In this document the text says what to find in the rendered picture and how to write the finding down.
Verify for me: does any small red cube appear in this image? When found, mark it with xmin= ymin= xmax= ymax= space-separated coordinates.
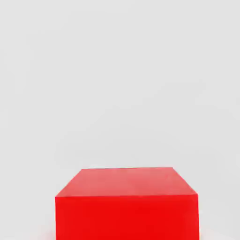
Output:
xmin=54 ymin=166 xmax=200 ymax=240

